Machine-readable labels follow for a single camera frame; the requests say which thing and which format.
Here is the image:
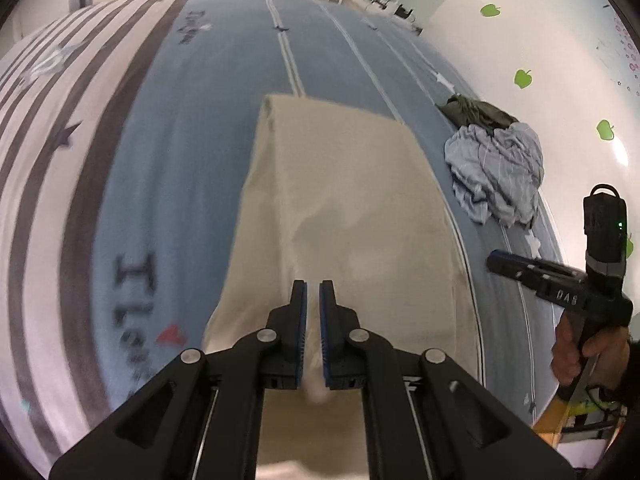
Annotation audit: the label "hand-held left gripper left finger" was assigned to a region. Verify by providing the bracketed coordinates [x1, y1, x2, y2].
[49, 280, 308, 480]

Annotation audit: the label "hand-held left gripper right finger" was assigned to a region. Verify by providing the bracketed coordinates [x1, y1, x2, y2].
[319, 280, 583, 480]

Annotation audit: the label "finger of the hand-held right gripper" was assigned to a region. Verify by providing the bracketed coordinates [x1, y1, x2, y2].
[486, 249, 586, 297]

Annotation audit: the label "khaki pants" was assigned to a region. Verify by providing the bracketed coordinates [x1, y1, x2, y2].
[201, 92, 483, 480]

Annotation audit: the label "person's right hand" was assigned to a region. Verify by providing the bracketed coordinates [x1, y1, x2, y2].
[550, 317, 632, 392]

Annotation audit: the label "grey striped shirt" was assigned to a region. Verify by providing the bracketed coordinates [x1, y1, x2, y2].
[444, 121, 545, 226]

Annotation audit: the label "olive green garment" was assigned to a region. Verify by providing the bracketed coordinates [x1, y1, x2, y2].
[436, 93, 518, 131]

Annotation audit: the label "wooden shelf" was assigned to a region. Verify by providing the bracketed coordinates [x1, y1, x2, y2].
[532, 385, 626, 453]

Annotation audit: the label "white headboard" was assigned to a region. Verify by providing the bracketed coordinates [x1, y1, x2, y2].
[427, 0, 640, 311]

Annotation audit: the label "bed with striped star sheet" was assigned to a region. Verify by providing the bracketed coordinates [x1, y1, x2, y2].
[0, 0, 568, 480]

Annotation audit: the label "pink flower wall decals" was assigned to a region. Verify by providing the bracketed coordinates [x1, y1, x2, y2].
[611, 12, 640, 98]

